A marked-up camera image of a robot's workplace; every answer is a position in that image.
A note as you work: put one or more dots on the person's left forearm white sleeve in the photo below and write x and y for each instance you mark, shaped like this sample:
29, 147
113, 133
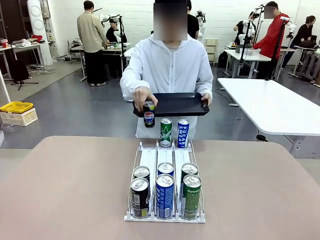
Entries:
206, 85

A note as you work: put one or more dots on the seated person with headset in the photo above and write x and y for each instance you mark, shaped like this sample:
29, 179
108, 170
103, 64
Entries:
115, 33

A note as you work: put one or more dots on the person in black with ponytail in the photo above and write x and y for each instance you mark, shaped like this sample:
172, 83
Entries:
302, 33

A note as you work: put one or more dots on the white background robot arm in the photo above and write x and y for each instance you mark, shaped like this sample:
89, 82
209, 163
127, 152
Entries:
201, 16

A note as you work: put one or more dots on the black clamp knob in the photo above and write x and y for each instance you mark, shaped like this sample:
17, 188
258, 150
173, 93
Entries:
261, 138

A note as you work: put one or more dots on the white drawer cabinet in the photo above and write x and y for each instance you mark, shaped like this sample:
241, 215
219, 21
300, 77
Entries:
211, 51

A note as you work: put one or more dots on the person in white hoodie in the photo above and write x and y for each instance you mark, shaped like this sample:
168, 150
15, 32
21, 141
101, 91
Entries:
172, 72

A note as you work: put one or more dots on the black Pepsi can lime print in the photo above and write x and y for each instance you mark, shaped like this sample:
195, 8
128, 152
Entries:
149, 116

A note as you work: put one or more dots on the black backpack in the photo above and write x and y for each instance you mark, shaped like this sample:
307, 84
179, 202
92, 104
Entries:
222, 60

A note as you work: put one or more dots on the person in red jacket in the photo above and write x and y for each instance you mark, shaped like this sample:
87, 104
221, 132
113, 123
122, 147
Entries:
271, 37

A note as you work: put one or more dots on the person's right hand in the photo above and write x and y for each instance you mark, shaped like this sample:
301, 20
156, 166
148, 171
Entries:
142, 93

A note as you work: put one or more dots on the white background desk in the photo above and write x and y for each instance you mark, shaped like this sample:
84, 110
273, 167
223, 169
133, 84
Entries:
247, 55

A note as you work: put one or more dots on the black stand with white robot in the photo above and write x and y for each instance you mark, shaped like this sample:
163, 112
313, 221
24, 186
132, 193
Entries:
246, 37

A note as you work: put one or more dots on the cluttered white side table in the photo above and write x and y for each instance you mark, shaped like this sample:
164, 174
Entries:
25, 46

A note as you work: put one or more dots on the black plastic serving tray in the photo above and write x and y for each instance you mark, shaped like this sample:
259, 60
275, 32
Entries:
175, 105

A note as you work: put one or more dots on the grey work desk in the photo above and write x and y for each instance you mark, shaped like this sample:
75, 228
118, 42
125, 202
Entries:
110, 48

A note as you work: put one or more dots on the black Pepsi can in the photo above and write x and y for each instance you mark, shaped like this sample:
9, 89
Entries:
141, 172
140, 198

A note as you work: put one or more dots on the yellow plastic crate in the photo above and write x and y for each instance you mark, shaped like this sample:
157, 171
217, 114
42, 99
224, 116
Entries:
16, 107

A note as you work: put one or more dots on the green Chilsung cider can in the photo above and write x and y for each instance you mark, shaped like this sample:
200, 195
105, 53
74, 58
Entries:
166, 133

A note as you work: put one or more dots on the white tower air conditioner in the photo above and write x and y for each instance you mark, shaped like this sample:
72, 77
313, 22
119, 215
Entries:
37, 30

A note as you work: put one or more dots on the clear plastic bowl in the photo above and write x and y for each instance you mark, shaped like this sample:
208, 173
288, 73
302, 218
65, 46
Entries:
10, 128

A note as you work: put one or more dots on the blue white Pocari Sweat can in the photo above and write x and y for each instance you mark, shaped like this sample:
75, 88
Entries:
183, 133

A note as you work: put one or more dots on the large white table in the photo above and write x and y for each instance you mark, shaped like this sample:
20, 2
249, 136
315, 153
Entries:
270, 105

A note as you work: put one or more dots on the black camera pole with clamp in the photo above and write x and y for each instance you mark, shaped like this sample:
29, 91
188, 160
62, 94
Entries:
276, 47

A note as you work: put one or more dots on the person in black with goggles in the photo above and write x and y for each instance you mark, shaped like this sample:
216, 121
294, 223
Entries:
241, 27

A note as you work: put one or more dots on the black tripod stand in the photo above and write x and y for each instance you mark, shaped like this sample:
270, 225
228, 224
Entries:
18, 72

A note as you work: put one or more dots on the person's left hand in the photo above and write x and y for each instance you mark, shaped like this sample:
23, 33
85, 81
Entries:
207, 98

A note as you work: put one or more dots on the white can dispenser rack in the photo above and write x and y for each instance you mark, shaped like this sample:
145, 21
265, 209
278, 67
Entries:
165, 156

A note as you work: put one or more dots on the person's right forearm white sleeve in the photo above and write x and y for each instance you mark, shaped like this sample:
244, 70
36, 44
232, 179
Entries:
130, 87

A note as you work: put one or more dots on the person in black t-shirt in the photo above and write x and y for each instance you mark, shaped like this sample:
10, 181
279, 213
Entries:
193, 25

